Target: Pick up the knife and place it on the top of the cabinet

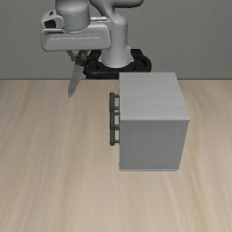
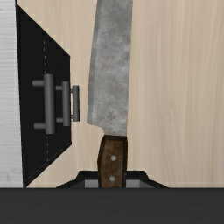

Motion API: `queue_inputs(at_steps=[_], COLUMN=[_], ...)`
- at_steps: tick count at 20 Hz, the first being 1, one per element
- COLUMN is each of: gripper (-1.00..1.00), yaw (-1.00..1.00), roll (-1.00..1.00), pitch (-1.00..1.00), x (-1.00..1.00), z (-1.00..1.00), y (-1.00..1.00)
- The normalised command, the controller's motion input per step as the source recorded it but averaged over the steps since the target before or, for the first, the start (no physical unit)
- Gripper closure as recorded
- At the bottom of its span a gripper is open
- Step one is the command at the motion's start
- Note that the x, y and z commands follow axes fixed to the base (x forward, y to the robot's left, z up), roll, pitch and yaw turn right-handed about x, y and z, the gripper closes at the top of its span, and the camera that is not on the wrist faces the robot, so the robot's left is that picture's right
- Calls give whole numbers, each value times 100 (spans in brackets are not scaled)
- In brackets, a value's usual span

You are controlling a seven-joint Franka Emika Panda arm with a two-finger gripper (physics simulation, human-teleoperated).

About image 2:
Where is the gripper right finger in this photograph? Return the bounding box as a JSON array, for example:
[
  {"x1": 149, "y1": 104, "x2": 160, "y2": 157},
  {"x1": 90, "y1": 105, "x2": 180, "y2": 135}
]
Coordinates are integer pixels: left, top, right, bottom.
[{"x1": 124, "y1": 170, "x2": 170, "y2": 189}]

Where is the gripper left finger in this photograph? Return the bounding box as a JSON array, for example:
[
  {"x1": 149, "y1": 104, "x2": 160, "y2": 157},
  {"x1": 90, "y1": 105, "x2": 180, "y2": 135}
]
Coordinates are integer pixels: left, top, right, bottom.
[{"x1": 55, "y1": 170, "x2": 101, "y2": 189}]

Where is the cabinet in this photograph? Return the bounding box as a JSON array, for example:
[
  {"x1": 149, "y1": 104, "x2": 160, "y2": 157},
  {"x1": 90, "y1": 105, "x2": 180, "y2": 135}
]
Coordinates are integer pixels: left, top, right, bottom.
[{"x1": 0, "y1": 0, "x2": 81, "y2": 188}]

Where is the brown-handled steel knife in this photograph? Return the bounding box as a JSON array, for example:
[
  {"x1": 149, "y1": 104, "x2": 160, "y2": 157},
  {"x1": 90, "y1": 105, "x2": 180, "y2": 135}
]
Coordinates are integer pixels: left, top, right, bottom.
[{"x1": 86, "y1": 0, "x2": 134, "y2": 189}]

